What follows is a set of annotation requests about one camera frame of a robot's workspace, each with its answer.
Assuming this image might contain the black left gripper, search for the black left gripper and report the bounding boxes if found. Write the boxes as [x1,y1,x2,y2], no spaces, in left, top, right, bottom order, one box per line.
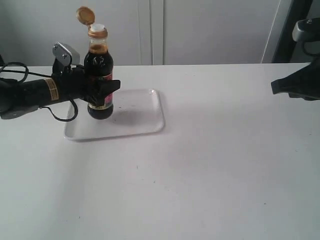
[51,65,121,106]

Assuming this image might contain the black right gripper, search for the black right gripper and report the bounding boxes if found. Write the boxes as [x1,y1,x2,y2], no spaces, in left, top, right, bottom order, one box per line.
[271,62,320,101]

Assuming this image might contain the dark soy sauce bottle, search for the dark soy sauce bottle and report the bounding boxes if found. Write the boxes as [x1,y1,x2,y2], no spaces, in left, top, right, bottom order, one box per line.
[76,6,114,120]

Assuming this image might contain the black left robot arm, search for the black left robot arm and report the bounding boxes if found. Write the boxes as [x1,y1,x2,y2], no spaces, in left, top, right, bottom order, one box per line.
[0,65,121,122]

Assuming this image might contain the white rectangular plastic tray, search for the white rectangular plastic tray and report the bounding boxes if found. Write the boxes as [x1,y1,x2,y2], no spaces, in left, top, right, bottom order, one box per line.
[64,88,165,141]

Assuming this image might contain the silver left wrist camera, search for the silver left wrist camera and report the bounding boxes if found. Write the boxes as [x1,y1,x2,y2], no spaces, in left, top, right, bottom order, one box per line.
[52,41,80,67]

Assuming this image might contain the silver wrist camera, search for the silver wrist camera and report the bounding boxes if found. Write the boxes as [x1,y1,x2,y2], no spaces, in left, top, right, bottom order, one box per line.
[292,17,320,43]
[52,41,80,67]

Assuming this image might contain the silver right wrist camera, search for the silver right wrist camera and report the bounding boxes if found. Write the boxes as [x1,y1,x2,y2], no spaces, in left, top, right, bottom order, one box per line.
[292,17,320,43]

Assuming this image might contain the white cable on wall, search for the white cable on wall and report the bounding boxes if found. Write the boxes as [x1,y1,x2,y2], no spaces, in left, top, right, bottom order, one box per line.
[259,0,285,64]

